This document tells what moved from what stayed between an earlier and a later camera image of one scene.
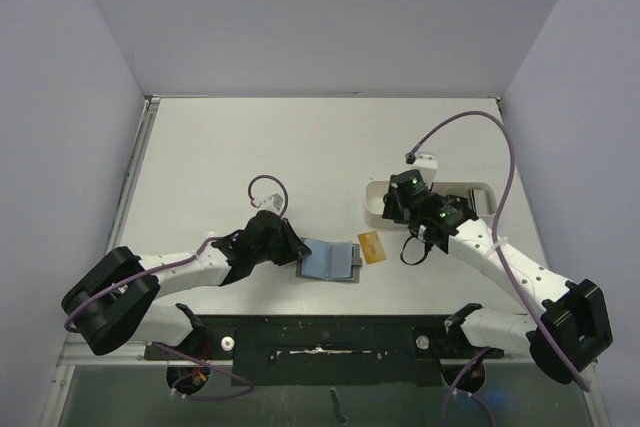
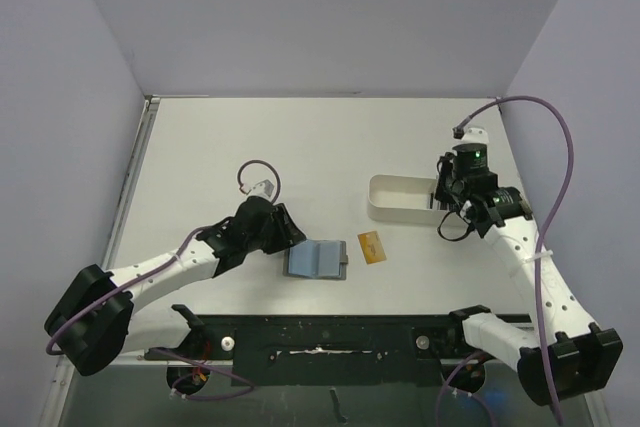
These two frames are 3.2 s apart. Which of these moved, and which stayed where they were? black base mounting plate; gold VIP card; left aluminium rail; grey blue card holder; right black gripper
Moved: grey blue card holder; right black gripper
Stayed: black base mounting plate; left aluminium rail; gold VIP card
